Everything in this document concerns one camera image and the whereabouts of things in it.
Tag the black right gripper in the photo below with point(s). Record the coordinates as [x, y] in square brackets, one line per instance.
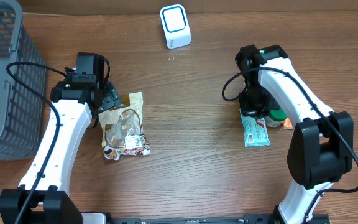
[253, 109]

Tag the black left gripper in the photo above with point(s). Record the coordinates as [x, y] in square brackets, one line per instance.
[111, 98]

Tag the red white snack packet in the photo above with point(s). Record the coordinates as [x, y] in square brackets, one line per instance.
[260, 122]

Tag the green lid jar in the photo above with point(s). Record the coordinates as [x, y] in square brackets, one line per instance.
[275, 118]

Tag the teal tissue pack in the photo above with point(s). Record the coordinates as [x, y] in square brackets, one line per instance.
[254, 135]

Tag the beige brown snack pouch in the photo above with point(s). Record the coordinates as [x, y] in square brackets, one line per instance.
[123, 130]

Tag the orange Kleenex tissue pack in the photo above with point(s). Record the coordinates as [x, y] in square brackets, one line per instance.
[287, 124]

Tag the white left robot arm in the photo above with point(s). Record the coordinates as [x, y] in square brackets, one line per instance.
[42, 195]

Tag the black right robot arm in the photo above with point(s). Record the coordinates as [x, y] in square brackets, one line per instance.
[320, 151]

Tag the white barcode scanner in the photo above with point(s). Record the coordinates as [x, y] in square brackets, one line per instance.
[175, 26]

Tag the grey plastic mesh basket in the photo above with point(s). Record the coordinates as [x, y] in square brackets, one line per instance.
[20, 110]

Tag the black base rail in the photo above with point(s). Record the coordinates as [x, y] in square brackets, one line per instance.
[197, 220]

